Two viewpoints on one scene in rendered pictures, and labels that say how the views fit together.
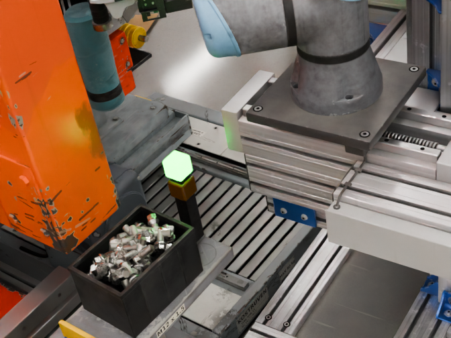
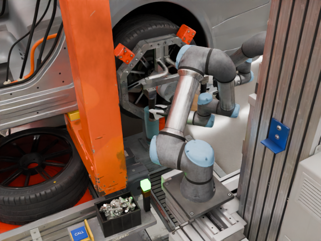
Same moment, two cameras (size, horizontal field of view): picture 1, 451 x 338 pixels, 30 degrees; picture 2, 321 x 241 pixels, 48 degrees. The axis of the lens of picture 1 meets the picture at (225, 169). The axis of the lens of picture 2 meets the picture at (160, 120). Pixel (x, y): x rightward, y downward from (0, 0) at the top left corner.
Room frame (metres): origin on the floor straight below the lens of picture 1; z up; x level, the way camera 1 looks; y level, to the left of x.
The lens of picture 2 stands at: (0.07, -0.45, 1.97)
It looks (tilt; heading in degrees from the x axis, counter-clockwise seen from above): 36 degrees down; 21
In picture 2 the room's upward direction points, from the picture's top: 1 degrees counter-clockwise
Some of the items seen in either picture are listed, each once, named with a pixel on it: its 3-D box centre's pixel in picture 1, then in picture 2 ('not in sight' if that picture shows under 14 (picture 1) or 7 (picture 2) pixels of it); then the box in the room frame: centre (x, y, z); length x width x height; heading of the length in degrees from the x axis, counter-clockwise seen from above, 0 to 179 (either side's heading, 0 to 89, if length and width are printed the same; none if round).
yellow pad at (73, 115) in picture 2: not in sight; (78, 109); (1.66, 0.70, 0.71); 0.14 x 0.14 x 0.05; 47
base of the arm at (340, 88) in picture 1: (334, 63); (197, 180); (1.15, -0.21, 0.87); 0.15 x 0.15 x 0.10
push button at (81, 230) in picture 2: not in sight; (79, 234); (0.99, 0.34, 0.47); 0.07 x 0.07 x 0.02; 47
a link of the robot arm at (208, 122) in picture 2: not in sight; (203, 119); (1.66, -0.10, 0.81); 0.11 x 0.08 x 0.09; 92
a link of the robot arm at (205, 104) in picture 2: not in sight; (207, 104); (1.66, -0.11, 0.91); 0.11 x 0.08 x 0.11; 87
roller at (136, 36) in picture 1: (107, 29); not in sight; (2.10, 0.25, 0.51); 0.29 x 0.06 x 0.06; 47
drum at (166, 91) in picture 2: not in sight; (165, 84); (1.89, 0.20, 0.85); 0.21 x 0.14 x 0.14; 47
